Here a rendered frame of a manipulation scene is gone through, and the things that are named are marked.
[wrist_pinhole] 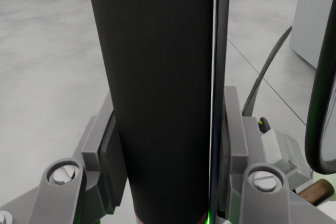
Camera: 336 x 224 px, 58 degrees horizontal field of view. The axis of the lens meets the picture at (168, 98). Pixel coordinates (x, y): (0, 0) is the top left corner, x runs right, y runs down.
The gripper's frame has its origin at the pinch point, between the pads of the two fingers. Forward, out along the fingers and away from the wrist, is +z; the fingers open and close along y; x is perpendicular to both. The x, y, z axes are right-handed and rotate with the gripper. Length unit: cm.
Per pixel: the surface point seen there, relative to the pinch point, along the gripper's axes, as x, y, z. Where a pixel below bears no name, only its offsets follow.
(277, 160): -35, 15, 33
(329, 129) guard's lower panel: -105, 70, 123
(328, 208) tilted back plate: -39, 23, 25
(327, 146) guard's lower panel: -114, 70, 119
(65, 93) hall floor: -150, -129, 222
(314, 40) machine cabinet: -120, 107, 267
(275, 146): -35, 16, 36
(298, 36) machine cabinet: -126, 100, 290
